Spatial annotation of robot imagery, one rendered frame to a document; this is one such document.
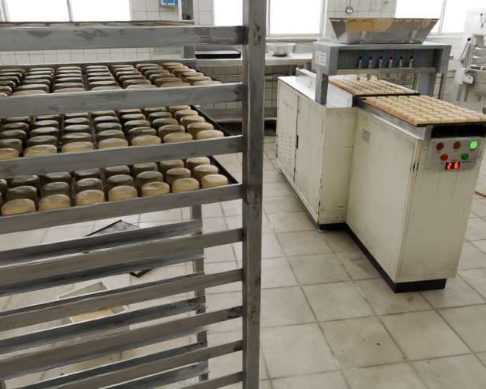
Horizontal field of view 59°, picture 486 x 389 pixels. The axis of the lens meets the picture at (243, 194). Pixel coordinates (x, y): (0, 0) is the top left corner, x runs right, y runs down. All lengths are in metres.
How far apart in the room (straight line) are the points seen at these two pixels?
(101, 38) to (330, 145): 2.10
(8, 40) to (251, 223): 0.47
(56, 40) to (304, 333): 1.70
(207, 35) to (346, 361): 1.57
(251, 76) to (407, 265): 1.76
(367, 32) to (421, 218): 1.09
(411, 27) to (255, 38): 2.11
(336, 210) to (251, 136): 2.14
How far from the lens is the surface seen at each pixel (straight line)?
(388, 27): 2.71
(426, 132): 2.03
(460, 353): 2.19
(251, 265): 0.84
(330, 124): 2.62
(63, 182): 0.88
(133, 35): 0.69
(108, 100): 0.70
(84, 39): 0.69
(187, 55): 1.14
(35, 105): 0.70
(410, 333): 2.21
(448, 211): 2.29
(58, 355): 0.91
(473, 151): 2.19
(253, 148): 0.74
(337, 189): 2.78
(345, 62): 2.68
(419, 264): 2.36
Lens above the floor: 1.36
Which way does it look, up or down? 23 degrees down
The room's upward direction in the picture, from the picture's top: straight up
